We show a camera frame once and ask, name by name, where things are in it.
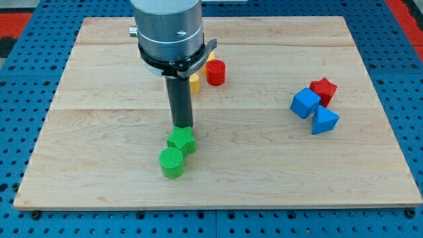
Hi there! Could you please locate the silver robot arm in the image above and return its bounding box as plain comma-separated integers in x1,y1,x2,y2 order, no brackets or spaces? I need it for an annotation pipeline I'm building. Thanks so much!
130,0,217,80

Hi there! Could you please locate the yellow hexagon block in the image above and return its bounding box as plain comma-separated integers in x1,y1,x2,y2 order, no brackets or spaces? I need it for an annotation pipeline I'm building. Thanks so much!
198,51,215,75

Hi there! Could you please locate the green star block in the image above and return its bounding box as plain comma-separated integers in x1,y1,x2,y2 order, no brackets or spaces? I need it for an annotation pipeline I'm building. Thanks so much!
167,126,196,157

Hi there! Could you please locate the yellow cylinder block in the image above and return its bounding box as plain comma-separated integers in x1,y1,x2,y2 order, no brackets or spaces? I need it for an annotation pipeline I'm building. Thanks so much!
189,73,200,95

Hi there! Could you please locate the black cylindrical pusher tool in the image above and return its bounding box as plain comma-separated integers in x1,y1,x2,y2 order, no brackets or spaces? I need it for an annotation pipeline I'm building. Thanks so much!
165,77,193,128

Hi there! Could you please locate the red cylinder block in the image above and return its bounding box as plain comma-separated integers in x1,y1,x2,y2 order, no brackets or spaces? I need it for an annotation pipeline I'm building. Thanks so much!
206,59,226,86

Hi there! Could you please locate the green cylinder block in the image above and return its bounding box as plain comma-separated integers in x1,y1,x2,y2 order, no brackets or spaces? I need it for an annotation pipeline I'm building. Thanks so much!
159,147,185,179

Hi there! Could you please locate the wooden board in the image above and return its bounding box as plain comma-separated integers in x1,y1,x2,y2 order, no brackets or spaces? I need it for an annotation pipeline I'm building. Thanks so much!
13,16,422,211

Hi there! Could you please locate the blue cube block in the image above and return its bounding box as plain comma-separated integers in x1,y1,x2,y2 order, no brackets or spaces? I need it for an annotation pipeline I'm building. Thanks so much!
290,87,321,119

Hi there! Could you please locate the blue triangle block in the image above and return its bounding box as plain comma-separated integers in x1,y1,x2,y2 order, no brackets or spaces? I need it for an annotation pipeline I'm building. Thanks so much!
311,105,340,134

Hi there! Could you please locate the red star block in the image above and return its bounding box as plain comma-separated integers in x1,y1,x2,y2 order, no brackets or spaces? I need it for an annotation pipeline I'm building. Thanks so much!
309,77,338,107

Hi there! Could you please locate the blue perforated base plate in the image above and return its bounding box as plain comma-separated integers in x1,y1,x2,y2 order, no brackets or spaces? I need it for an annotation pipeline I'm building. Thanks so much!
1,0,422,237

